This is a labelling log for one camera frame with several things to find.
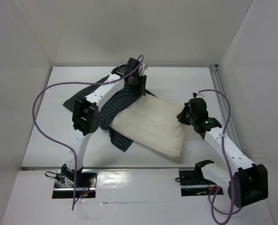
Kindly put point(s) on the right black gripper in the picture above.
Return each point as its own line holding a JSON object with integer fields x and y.
{"x": 182, "y": 115}

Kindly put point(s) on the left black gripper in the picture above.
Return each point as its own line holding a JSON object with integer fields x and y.
{"x": 141, "y": 89}

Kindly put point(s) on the dark checked pillowcase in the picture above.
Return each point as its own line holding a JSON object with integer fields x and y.
{"x": 109, "y": 108}

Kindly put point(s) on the cream pillow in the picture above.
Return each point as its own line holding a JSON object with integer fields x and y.
{"x": 152, "y": 122}

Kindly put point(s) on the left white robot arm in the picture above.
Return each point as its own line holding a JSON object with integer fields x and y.
{"x": 86, "y": 116}

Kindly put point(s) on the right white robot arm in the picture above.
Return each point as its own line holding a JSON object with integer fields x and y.
{"x": 243, "y": 180}

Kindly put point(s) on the aluminium rail at right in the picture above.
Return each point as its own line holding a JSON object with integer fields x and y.
{"x": 221, "y": 105}

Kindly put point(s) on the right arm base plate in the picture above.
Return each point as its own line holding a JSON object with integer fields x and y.
{"x": 192, "y": 185}

